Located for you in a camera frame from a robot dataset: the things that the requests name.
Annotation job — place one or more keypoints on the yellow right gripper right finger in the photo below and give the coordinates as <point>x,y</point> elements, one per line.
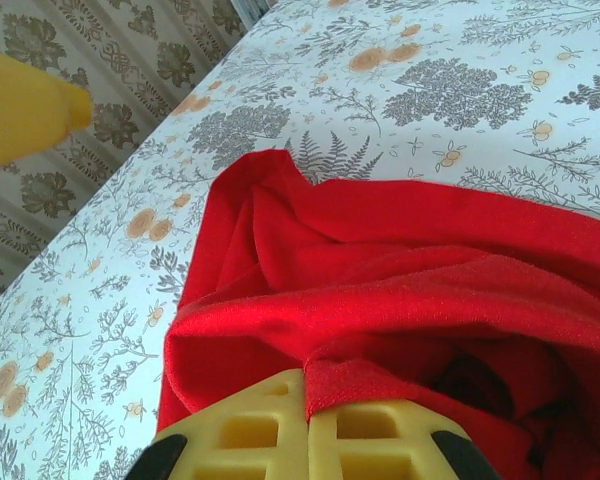
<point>380,445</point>

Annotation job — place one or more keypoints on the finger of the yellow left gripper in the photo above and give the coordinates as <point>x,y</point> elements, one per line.
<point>20,110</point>

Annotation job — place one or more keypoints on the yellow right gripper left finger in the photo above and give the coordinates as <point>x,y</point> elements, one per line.
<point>260,440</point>

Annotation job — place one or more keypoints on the red t-shirt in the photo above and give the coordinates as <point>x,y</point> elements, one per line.
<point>380,280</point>

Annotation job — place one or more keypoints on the floral table cover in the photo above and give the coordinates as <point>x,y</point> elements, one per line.
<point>430,60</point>

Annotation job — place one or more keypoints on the aluminium left frame post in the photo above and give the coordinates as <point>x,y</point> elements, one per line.
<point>257,11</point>

